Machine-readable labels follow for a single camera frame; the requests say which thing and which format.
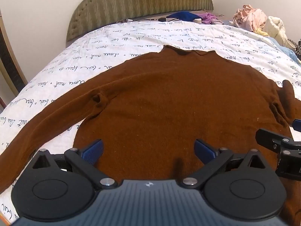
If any black white zigzag cloth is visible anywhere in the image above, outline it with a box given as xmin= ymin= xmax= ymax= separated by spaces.
xmin=288 ymin=39 xmax=301 ymax=60

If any cream puffy jacket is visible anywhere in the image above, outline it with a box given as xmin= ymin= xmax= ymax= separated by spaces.
xmin=262 ymin=16 xmax=290 ymax=48

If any brown knit sweater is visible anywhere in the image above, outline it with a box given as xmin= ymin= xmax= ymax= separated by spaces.
xmin=0 ymin=45 xmax=301 ymax=226

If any light blue cloth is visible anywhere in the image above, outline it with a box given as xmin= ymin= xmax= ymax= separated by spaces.
xmin=268 ymin=36 xmax=301 ymax=64

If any dark blue cloth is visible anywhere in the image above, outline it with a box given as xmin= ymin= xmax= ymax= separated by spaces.
xmin=166 ymin=11 xmax=199 ymax=23

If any white script-printed bedspread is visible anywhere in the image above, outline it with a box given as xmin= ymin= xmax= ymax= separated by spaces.
xmin=0 ymin=20 xmax=301 ymax=224

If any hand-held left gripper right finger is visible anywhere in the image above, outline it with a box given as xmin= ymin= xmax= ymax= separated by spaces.
xmin=182 ymin=139 xmax=268 ymax=189

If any purple cloth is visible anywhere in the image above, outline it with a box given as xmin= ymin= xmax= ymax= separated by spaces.
xmin=199 ymin=13 xmax=224 ymax=25

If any green padded headboard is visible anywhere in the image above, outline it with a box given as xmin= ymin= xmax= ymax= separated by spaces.
xmin=66 ymin=0 xmax=214 ymax=42

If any wooden door frame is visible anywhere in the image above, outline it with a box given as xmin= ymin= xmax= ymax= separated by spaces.
xmin=0 ymin=9 xmax=28 ymax=110

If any pink clothes pile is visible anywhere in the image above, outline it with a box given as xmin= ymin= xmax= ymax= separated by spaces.
xmin=233 ymin=4 xmax=269 ymax=32

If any black cable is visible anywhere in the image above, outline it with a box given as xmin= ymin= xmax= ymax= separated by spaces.
xmin=117 ymin=16 xmax=168 ymax=24

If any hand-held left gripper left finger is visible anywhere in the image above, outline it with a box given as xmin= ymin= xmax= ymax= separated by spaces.
xmin=31 ymin=139 xmax=118 ymax=190

